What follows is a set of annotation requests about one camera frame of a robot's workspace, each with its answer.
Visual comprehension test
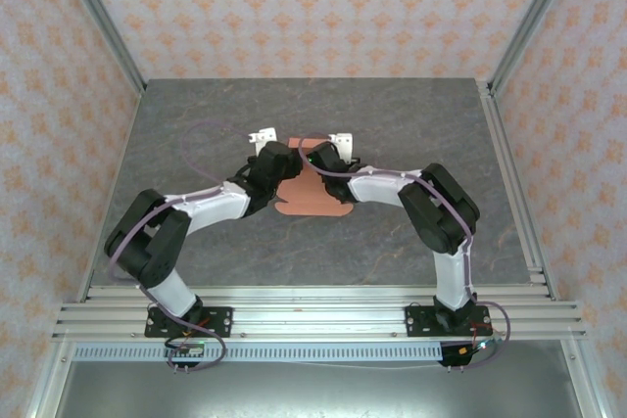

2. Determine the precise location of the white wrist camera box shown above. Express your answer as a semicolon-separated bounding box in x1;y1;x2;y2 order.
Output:
247;127;280;155
326;132;355;163

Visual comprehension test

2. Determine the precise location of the orange paper box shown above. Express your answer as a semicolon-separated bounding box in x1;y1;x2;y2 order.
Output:
272;136;355;219

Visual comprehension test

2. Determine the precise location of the aluminium lower frame bar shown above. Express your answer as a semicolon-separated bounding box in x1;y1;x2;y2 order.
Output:
562;339;613;418
26;342;74;418

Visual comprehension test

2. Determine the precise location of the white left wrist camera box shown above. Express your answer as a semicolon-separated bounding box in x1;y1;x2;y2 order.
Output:
247;127;280;155

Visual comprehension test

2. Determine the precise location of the grey metal bottom panel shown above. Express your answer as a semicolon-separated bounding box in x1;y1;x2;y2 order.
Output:
53;361;589;418

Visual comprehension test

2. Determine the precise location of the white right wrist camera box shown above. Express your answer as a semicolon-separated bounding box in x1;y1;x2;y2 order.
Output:
326;132;355;163

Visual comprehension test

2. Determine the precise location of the small electronics board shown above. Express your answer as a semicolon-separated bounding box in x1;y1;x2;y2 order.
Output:
164;337;207;360
440;334;506;370

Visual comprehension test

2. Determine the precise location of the aluminium corner post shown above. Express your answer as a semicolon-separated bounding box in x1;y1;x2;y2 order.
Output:
51;0;148;99
487;0;584;96

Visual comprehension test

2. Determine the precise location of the aluminium table side rail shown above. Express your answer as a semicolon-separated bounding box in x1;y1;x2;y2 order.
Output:
477;78;559;302

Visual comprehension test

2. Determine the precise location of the wide aluminium base rail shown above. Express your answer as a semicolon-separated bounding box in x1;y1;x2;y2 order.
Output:
51;302;589;344

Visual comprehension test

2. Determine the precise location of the grey slotted cable duct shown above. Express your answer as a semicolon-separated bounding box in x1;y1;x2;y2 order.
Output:
72;343;445;363

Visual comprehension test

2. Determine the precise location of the narrow aluminium crossbeam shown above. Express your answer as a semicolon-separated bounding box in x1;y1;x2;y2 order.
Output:
77;284;559;304

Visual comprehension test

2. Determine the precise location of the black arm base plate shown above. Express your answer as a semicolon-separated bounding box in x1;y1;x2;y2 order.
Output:
144;306;234;339
405;304;494;339

